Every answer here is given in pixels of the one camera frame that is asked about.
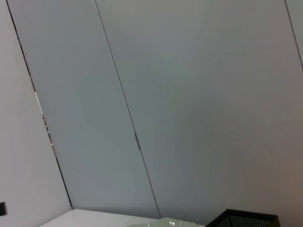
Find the green glass fruit bowl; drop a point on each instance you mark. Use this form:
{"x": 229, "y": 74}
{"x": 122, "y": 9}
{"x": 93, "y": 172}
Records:
{"x": 165, "y": 222}

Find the black mesh pen holder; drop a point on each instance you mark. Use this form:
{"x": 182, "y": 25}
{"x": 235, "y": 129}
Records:
{"x": 241, "y": 218}

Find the small black wall box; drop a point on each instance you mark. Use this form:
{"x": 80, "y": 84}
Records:
{"x": 2, "y": 208}

